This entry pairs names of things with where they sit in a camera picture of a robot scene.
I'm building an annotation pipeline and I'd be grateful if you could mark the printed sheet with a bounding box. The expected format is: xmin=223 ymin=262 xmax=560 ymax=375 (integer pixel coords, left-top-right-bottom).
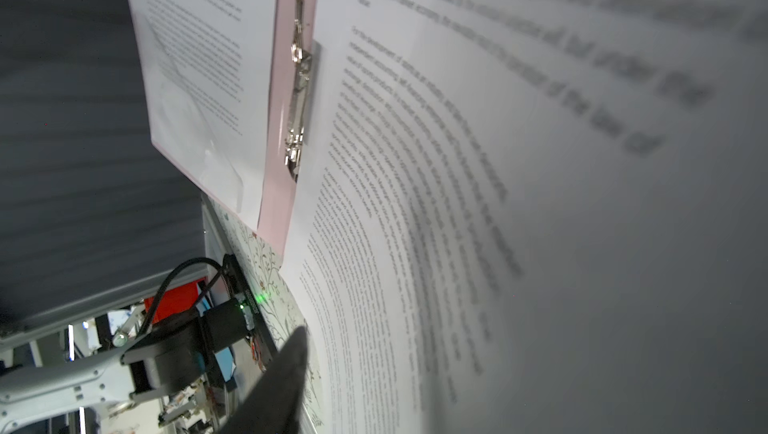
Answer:
xmin=282 ymin=0 xmax=767 ymax=433
xmin=129 ymin=0 xmax=277 ymax=227

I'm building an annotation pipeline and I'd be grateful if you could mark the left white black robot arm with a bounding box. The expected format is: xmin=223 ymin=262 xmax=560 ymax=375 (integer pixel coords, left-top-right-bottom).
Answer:
xmin=1 ymin=309 xmax=209 ymax=433

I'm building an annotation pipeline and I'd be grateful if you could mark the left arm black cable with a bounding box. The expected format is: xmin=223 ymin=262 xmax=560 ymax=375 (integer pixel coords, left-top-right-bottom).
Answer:
xmin=136 ymin=256 xmax=226 ymax=339

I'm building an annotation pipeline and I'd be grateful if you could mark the pink paper folder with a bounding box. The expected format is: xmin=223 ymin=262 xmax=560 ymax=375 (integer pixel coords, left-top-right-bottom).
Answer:
xmin=129 ymin=0 xmax=317 ymax=251

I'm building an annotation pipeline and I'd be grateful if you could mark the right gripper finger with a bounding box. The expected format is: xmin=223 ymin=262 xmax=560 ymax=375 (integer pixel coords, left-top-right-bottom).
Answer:
xmin=219 ymin=326 xmax=309 ymax=434

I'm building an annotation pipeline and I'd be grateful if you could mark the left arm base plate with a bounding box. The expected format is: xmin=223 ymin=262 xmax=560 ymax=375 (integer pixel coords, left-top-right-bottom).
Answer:
xmin=196 ymin=254 xmax=277 ymax=372

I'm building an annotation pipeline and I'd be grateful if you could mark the metal folder clip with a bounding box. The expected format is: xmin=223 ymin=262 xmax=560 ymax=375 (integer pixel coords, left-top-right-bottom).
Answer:
xmin=284 ymin=0 xmax=313 ymax=181

